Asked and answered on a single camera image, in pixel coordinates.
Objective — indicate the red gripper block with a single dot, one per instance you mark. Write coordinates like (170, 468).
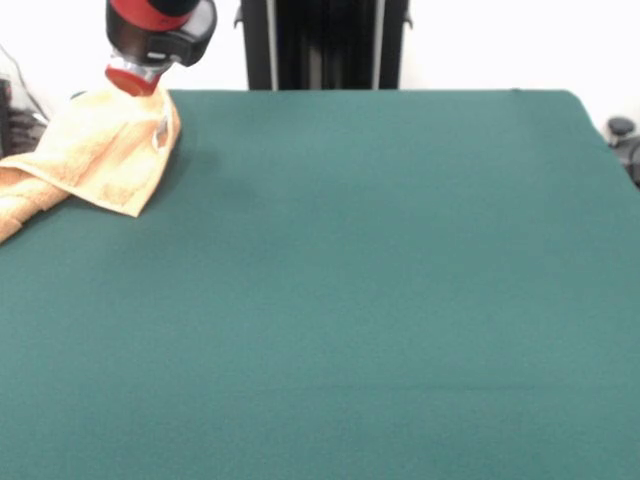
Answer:
(130, 82)

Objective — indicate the tan terry towel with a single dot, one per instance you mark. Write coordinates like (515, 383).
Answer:
(110, 150)

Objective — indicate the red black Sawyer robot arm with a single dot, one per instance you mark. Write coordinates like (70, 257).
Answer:
(160, 30)

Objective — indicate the dark green table cloth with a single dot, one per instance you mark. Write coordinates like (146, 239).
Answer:
(350, 300)

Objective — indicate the grey office chair base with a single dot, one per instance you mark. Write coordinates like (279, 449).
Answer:
(622, 127)

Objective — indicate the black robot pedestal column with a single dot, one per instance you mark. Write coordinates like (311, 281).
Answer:
(325, 40)

